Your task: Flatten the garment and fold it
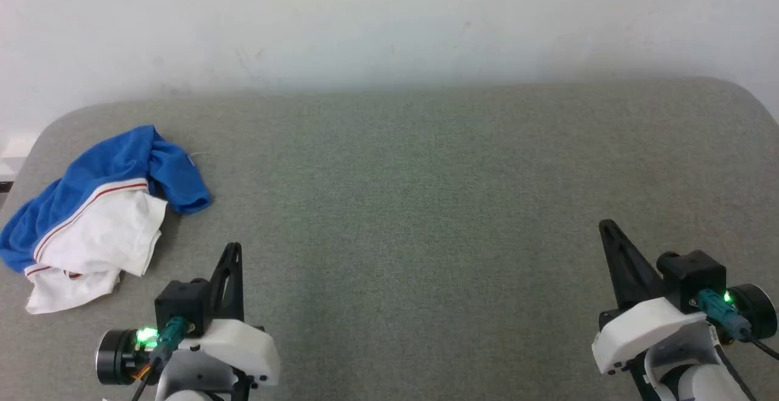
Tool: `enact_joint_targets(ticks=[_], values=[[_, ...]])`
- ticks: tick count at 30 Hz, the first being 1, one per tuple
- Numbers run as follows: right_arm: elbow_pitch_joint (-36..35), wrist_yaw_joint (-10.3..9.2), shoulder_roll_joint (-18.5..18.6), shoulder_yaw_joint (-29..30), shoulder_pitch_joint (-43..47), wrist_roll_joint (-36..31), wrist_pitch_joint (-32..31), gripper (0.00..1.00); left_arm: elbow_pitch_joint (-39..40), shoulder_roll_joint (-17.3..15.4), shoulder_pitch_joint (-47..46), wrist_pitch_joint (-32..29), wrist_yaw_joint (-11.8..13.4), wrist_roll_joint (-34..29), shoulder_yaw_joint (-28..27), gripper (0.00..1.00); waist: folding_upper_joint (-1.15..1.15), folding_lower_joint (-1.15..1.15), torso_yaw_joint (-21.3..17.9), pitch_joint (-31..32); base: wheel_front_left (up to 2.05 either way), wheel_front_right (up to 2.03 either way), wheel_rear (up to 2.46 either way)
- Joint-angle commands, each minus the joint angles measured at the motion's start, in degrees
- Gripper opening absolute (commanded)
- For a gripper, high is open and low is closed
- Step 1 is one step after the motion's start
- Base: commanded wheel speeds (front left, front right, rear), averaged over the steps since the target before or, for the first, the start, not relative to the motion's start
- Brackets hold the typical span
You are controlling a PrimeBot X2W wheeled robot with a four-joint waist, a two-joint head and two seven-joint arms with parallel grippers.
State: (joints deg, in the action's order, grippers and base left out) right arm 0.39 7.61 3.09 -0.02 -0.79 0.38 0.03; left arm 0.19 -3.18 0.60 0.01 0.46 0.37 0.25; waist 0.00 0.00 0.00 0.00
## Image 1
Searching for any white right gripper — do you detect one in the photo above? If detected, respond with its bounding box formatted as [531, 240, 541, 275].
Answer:
[592, 219, 779, 376]

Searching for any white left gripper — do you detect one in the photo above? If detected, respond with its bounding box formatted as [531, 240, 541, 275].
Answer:
[96, 242, 281, 386]

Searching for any blue white sports jersey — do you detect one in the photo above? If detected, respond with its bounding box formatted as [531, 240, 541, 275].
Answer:
[0, 124, 212, 315]

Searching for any grey fabric sofa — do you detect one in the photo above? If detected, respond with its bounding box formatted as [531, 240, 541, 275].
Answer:
[0, 77, 779, 401]

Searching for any left camera cable teal plug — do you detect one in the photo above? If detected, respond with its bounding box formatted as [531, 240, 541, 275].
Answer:
[130, 317, 190, 401]

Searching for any camera cable teal plug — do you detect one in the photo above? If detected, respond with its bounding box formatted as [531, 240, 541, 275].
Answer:
[130, 317, 190, 401]
[696, 288, 779, 362]

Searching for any right camera cable teal plug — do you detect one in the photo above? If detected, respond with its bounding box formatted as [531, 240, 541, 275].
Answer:
[696, 288, 779, 362]

